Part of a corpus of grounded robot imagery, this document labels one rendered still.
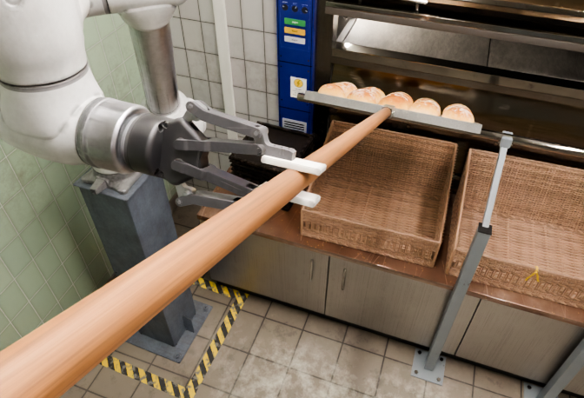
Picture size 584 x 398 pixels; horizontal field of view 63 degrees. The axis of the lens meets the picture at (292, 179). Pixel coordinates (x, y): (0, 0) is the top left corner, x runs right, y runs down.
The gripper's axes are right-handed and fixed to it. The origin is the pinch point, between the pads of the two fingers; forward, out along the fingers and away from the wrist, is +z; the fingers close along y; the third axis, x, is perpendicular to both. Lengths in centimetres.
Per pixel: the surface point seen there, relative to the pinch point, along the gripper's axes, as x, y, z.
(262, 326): -147, 120, -41
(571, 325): -130, 67, 79
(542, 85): -149, -14, 50
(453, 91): -156, -6, 19
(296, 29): -143, -20, -46
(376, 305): -142, 88, 10
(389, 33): -167, -25, -12
